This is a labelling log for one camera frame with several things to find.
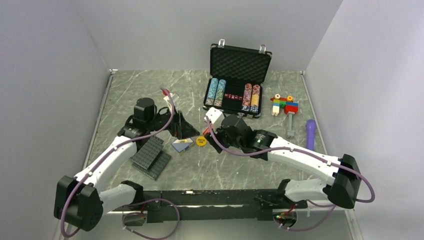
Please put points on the purple toy microphone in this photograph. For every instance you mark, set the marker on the purple toy microphone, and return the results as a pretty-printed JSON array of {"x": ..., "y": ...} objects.
[{"x": 311, "y": 128}]

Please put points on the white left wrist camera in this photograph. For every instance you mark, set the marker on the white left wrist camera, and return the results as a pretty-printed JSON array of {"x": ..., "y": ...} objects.
[{"x": 175, "y": 99}]

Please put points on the blue and grey chip stack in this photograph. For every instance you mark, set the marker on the blue and grey chip stack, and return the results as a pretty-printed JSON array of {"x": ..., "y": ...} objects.
[{"x": 211, "y": 92}]

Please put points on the lower dark grey baseplate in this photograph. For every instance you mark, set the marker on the lower dark grey baseplate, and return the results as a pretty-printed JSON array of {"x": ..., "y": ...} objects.
[{"x": 157, "y": 166}]

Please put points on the black poker chip case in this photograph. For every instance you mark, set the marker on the black poker chip case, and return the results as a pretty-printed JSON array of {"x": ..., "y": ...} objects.
[{"x": 238, "y": 66}]

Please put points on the colourful toy brick figure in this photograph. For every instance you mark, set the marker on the colourful toy brick figure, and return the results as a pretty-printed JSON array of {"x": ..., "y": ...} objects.
[{"x": 289, "y": 107}]

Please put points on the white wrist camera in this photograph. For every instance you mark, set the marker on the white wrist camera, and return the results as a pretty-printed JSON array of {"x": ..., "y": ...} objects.
[
  {"x": 175, "y": 99},
  {"x": 214, "y": 116}
]

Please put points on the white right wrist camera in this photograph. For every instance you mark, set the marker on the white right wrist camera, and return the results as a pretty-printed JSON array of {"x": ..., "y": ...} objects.
[{"x": 214, "y": 116}]

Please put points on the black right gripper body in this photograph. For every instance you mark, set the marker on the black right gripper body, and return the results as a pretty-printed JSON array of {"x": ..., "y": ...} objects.
[{"x": 226, "y": 140}]

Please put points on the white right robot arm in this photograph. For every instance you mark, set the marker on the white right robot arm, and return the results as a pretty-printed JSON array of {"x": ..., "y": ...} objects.
[{"x": 336, "y": 179}]

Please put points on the yellow big blind button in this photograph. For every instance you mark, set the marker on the yellow big blind button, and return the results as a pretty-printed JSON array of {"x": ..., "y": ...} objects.
[{"x": 201, "y": 141}]

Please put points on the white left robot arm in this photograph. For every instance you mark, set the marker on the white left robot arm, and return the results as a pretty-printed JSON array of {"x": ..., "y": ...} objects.
[{"x": 99, "y": 172}]

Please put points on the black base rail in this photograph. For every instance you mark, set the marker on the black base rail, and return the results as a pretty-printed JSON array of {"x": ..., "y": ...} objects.
[{"x": 185, "y": 205}]

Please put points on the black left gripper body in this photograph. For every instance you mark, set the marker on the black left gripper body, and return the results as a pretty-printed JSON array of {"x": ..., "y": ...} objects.
[{"x": 159, "y": 122}]

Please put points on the green and grey chip stack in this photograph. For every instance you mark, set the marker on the green and grey chip stack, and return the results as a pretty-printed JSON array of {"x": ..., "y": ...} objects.
[{"x": 220, "y": 92}]

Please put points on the large dark grey baseplate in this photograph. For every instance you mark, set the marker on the large dark grey baseplate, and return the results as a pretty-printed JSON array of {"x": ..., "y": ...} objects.
[{"x": 148, "y": 153}]

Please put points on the purple red blue chip stack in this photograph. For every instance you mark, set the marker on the purple red blue chip stack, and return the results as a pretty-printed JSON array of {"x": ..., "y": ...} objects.
[{"x": 247, "y": 97}]

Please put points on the yellow and blue chip stack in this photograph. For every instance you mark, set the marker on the yellow and blue chip stack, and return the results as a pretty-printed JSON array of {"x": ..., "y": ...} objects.
[{"x": 255, "y": 98}]

